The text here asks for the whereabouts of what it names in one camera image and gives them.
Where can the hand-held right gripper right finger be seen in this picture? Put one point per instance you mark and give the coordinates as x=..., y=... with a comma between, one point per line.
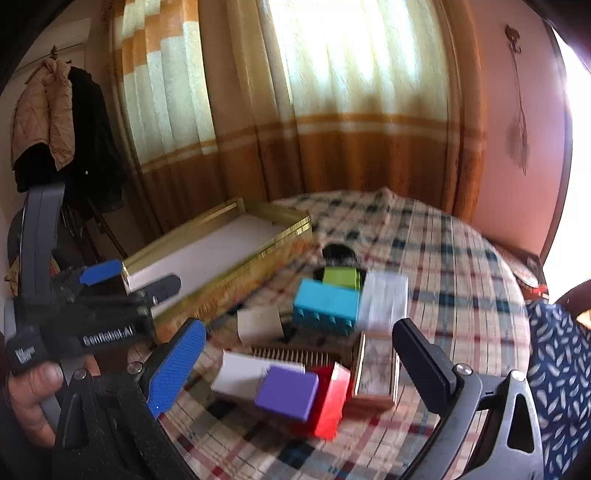
x=425, y=364

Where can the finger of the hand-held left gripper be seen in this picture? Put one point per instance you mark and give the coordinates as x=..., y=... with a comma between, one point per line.
x=99, y=272
x=159, y=286

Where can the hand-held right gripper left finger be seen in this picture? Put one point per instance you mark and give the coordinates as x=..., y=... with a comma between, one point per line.
x=175, y=369

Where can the gold framed compact mirror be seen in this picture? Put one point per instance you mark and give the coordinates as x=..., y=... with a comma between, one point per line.
x=374, y=369

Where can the white and brown box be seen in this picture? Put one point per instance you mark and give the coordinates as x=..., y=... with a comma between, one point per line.
x=235, y=374

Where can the gold tin tray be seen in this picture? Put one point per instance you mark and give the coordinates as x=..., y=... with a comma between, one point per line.
x=221, y=295

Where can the clear plastic box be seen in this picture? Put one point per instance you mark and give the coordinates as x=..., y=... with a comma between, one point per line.
x=383, y=300

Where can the white charger adapter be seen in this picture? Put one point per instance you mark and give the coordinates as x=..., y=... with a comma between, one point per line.
x=258, y=323

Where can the red building block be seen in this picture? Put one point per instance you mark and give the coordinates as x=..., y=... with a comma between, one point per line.
x=330, y=401

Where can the purple block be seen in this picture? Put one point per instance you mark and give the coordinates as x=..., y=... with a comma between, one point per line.
x=286, y=392

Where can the blue building block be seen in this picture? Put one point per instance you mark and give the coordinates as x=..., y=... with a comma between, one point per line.
x=323, y=300

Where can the green cube box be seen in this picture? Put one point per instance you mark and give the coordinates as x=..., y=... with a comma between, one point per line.
x=341, y=277

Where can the brown comb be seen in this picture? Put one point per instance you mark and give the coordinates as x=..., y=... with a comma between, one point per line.
x=295, y=354

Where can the black hair claw clip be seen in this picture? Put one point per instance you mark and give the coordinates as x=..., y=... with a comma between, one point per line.
x=337, y=253

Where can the person's left hand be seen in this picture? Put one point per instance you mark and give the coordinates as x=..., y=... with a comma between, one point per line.
x=32, y=392

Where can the dark wooden furniture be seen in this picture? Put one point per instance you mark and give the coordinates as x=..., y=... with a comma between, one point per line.
x=104, y=226

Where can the black jacket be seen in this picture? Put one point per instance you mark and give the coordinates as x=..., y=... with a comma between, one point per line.
x=97, y=152

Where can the beige quilted jacket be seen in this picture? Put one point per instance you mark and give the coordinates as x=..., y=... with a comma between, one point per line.
x=41, y=115

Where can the blue patterned cushion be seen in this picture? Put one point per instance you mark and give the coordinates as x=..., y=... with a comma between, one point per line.
x=558, y=369

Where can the wooden chair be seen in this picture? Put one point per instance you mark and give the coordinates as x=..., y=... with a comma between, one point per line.
x=572, y=300

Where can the orange and cream curtain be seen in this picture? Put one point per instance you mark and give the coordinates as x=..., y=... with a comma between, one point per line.
x=369, y=152

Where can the wall tassel ornament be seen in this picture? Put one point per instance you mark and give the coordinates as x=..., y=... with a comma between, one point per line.
x=521, y=134

